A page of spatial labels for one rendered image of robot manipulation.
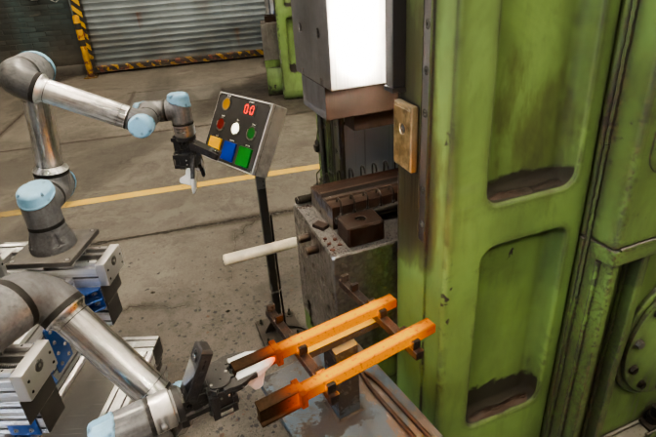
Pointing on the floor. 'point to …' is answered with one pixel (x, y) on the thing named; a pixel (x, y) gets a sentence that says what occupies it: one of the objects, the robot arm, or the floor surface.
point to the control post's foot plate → (275, 329)
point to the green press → (278, 25)
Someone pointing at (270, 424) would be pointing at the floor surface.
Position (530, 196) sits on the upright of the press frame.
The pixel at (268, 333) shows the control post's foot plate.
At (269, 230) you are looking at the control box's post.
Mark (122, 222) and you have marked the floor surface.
